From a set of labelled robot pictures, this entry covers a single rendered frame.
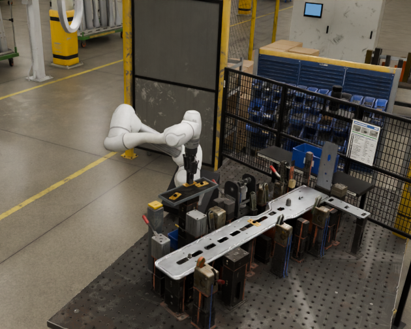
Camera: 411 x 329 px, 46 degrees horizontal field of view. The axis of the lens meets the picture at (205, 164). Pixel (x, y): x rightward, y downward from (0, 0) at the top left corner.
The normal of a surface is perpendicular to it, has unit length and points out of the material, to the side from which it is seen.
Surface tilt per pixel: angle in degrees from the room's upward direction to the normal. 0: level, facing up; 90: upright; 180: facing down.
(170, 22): 89
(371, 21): 90
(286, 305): 0
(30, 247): 0
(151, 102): 90
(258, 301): 0
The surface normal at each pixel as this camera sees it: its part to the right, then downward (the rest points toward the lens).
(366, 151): -0.71, 0.26
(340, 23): -0.43, 0.36
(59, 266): 0.05, -0.91
